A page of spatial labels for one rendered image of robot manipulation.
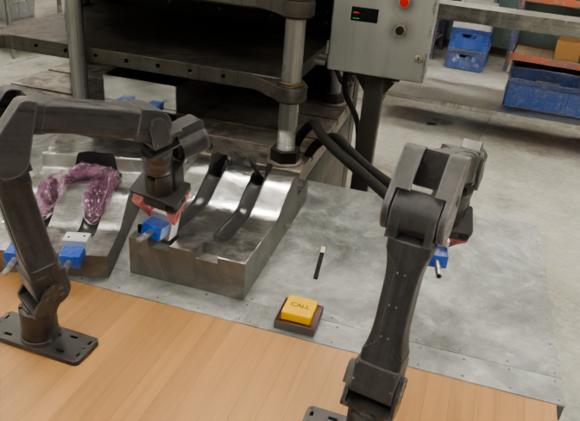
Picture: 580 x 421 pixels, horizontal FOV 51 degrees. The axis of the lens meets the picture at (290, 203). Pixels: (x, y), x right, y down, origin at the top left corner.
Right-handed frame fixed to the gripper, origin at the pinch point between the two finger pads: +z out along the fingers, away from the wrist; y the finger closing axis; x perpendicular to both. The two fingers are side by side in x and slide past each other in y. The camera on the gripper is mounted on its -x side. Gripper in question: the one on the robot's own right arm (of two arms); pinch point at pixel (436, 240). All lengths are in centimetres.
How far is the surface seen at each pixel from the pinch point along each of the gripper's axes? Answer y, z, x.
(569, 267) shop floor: -95, 160, -98
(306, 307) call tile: 24.3, 2.5, 18.0
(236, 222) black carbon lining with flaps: 43.6, 9.6, -3.6
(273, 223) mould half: 35.2, 9.6, -4.8
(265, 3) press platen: 50, 6, -77
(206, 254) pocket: 47.0, 5.0, 8.2
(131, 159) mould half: 76, 16, -22
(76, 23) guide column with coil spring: 113, 22, -77
